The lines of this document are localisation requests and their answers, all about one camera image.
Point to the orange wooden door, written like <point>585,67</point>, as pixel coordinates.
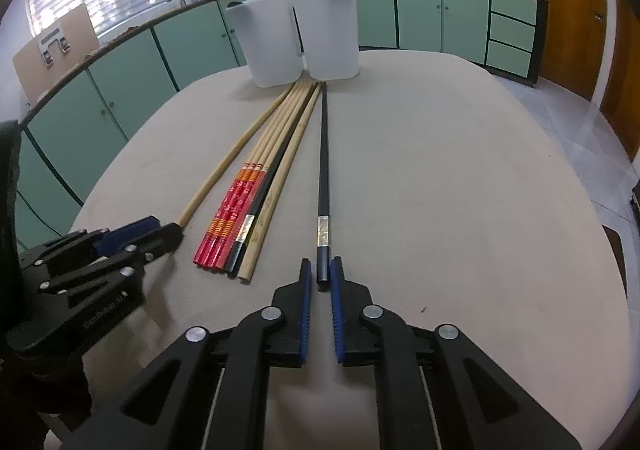
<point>565,5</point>

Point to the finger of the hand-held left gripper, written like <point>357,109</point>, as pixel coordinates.
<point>127,234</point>
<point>160,242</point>

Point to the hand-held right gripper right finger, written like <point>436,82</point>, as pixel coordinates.
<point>337,320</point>

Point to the plain brown wooden chopstick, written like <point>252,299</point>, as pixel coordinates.
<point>280,185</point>

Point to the black chopstick with silver band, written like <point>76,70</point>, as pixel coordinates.
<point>260,195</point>
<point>323,155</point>

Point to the plain light wooden chopstick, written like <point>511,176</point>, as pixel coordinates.
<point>235,150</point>

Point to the red patterned chopstick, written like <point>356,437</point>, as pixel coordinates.
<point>226,242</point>
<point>209,240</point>
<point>218,241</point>

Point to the white plastic utensil holder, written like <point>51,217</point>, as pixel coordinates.
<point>270,45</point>

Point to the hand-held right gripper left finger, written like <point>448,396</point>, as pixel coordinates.
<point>306,315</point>

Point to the green base kitchen cabinets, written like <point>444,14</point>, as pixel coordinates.
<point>125,75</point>

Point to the brown cardboard sheet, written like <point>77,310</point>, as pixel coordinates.
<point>35,70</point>

